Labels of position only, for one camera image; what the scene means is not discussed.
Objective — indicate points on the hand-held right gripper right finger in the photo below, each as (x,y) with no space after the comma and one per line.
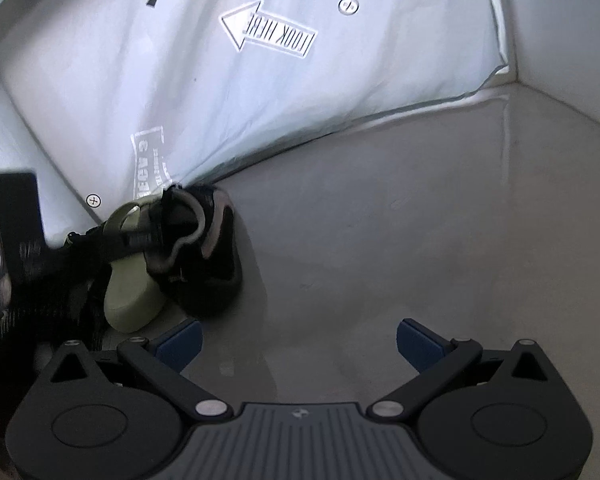
(420,342)

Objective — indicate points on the light green slide sandal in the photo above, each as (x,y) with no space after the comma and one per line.
(130,295)

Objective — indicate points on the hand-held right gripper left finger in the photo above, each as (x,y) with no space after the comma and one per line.
(182,342)

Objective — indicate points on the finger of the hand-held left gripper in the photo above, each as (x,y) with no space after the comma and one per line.
(130,246)

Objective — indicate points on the white printed curtain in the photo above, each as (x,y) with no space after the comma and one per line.
(280,110)

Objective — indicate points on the black sneaker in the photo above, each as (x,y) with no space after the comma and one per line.
(215,270)

